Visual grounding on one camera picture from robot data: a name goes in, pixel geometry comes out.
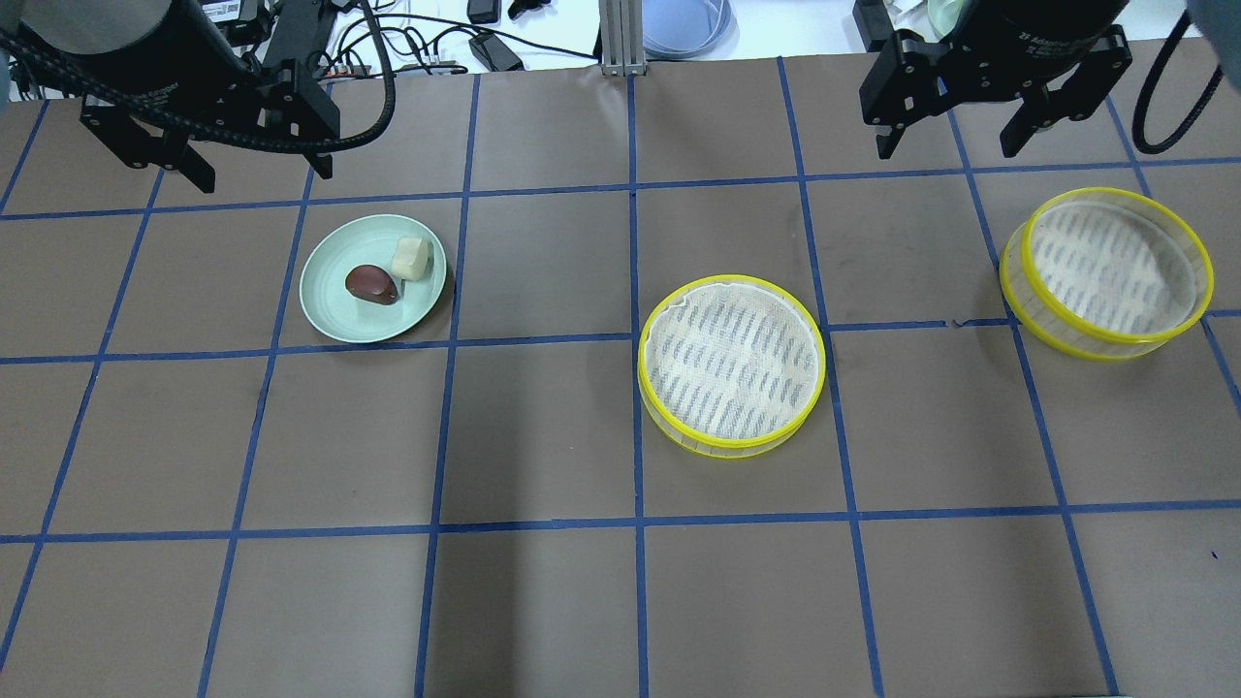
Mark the blue round plate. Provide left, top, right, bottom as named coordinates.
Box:
left=640, top=1, right=733, bottom=60

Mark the black power adapter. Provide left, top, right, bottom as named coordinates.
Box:
left=468, top=32, right=525, bottom=75

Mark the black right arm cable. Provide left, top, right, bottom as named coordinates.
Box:
left=1131, top=10, right=1227, bottom=155

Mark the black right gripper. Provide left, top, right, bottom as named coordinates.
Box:
left=860, top=25, right=1133, bottom=160

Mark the yellow steamer basket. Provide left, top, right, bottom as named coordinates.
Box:
left=999, top=188, right=1216, bottom=363
left=637, top=274, right=829, bottom=460

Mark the black device on desk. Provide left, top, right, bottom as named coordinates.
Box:
left=851, top=0, right=896, bottom=53

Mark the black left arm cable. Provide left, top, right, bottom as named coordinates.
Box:
left=0, top=0, right=398, bottom=154

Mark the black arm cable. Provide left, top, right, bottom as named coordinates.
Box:
left=1131, top=10, right=1227, bottom=155
left=0, top=0, right=398, bottom=154

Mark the white steamed bun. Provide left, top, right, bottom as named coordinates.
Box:
left=390, top=236, right=433, bottom=282

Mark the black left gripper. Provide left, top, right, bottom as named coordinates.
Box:
left=79, top=58, right=341, bottom=194

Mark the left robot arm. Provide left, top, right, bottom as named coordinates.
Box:
left=2, top=1, right=340, bottom=142

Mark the aluminium frame post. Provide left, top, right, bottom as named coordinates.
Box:
left=598, top=0, right=648, bottom=77

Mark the light green plate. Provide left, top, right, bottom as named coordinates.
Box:
left=299, top=215, right=448, bottom=343

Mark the dark brown bun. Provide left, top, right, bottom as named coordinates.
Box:
left=344, top=265, right=400, bottom=306

